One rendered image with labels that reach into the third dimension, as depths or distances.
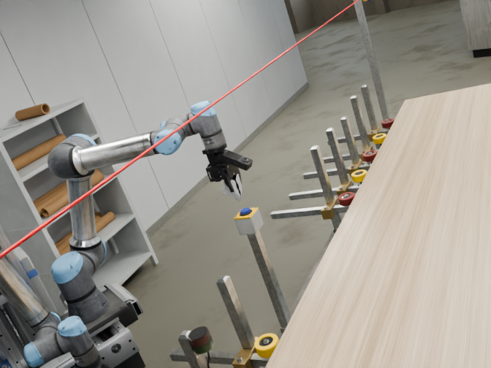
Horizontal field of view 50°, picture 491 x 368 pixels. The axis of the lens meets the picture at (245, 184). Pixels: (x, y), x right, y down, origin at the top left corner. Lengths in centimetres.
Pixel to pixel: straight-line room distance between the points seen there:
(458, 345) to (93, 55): 433
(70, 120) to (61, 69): 54
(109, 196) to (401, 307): 336
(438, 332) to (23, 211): 302
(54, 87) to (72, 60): 36
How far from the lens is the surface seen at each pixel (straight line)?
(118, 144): 173
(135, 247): 485
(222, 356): 190
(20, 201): 395
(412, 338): 163
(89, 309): 203
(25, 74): 468
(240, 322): 179
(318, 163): 252
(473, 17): 808
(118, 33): 559
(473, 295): 175
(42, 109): 430
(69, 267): 198
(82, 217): 202
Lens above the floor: 194
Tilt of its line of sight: 20 degrees down
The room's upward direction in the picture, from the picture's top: 20 degrees counter-clockwise
